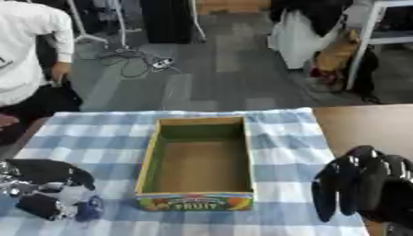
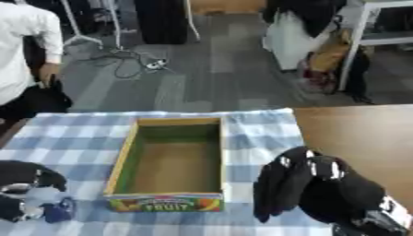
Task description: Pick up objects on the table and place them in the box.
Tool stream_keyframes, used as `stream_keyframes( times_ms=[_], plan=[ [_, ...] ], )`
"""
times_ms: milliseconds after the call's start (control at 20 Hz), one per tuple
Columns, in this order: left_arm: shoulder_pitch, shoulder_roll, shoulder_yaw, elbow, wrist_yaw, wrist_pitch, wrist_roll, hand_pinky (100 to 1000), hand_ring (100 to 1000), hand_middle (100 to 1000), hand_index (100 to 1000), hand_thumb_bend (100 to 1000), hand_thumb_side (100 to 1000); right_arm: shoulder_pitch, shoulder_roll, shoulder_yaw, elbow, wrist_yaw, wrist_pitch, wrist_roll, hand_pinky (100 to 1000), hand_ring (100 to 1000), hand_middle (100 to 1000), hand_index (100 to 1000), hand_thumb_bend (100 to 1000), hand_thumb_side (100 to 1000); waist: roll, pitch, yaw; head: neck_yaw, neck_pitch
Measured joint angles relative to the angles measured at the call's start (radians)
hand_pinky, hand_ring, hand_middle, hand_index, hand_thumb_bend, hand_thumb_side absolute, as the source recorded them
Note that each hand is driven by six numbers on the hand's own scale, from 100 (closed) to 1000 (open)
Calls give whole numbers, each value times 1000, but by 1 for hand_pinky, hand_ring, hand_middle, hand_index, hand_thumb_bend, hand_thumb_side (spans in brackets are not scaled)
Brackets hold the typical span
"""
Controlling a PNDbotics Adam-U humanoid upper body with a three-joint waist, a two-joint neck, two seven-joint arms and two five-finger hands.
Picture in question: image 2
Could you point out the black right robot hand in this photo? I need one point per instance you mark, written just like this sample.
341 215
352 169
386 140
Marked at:
328 196

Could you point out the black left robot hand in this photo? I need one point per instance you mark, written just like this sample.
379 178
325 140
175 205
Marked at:
21 173

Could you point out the cardboard box green inside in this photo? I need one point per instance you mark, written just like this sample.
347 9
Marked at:
175 166

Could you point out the small blue block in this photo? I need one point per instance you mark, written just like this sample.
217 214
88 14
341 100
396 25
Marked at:
58 211

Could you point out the black bag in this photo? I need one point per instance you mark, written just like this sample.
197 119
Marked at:
47 100

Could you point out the person's hand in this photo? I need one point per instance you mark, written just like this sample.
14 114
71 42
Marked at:
47 73

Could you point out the red bag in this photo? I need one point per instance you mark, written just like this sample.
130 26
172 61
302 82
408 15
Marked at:
318 80

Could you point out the person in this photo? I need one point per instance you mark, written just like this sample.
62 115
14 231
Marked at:
21 37
293 37

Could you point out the brown bag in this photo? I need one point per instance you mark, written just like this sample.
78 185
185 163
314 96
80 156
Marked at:
329 53

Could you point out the white stand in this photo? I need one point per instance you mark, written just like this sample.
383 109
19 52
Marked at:
79 37

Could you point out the white power strip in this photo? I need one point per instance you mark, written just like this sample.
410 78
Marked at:
156 64

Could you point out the black cabinet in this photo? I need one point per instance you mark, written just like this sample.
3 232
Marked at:
161 21

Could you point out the white pole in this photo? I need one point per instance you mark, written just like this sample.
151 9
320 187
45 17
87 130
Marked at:
191 21

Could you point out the white table frame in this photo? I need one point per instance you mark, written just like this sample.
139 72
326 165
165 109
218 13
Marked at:
352 40

